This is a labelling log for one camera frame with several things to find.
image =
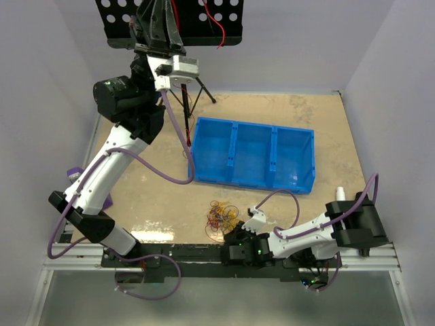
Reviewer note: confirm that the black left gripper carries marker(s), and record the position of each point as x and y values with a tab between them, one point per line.
154	30

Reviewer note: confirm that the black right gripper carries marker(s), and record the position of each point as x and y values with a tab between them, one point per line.
231	237

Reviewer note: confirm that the blue three-compartment plastic bin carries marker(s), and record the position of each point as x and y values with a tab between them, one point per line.
257	156

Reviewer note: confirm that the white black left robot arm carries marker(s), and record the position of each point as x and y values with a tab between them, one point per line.
81	202

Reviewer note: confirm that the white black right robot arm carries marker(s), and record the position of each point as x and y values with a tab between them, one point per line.
345	225

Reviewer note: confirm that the black music stand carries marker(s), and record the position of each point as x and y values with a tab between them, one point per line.
210	34

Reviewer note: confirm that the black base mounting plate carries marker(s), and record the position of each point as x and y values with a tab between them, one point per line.
152	263

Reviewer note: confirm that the white microphone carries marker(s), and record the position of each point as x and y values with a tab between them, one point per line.
340	194

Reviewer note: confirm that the black microphone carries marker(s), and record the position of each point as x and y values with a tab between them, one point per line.
359	195

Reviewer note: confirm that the purple box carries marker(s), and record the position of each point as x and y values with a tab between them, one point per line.
73	175

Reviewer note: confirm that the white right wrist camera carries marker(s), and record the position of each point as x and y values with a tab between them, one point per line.
256	221

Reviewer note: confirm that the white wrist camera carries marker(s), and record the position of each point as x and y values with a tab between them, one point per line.
178	69
256	221

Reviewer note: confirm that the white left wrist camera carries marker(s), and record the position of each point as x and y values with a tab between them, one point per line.
178	69

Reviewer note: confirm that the aluminium frame rail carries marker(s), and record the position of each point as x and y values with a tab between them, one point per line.
87	257

